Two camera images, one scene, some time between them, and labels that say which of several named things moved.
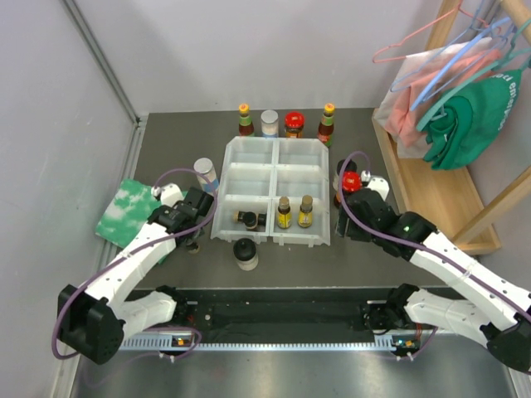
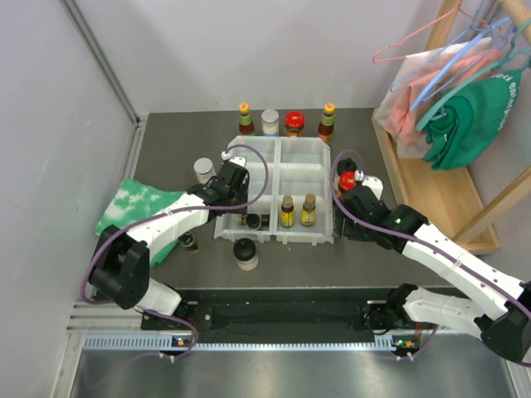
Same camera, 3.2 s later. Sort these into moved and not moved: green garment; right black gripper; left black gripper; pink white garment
Moved: left black gripper
Not moved: right black gripper; green garment; pink white garment
